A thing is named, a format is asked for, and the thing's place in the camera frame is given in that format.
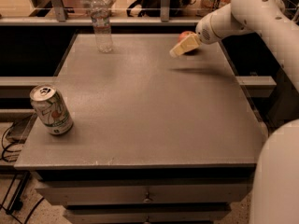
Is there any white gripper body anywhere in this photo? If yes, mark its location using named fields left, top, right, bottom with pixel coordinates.
left=195, top=14, right=221, bottom=44

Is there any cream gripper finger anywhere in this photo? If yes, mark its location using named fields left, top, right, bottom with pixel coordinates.
left=169, top=34, right=201, bottom=57

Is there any red apple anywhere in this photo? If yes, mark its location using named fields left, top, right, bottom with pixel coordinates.
left=178, top=31, right=195, bottom=42

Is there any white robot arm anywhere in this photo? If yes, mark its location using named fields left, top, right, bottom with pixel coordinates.
left=170, top=0, right=299, bottom=224

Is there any white green 7up can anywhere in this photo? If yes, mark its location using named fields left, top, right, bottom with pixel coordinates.
left=30, top=84, right=73, bottom=135

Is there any dark backpack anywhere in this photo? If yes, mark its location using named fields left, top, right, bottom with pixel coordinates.
left=126, top=0, right=197, bottom=17

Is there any clear plastic water bottle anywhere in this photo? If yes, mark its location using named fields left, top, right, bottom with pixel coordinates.
left=90, top=0, right=113, bottom=53

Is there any grey drawer cabinet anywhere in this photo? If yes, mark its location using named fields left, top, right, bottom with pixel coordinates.
left=14, top=32, right=269, bottom=224

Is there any metal shelf railing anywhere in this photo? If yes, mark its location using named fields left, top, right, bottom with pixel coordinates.
left=0, top=0, right=299, bottom=27

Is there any lower grey drawer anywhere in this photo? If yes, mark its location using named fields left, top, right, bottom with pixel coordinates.
left=64, top=204, right=231, bottom=224

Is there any grey drawer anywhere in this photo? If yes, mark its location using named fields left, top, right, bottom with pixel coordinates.
left=64, top=204, right=231, bottom=224
left=36, top=179, right=250, bottom=205

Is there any upper grey drawer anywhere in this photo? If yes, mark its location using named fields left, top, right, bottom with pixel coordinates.
left=36, top=179, right=250, bottom=205

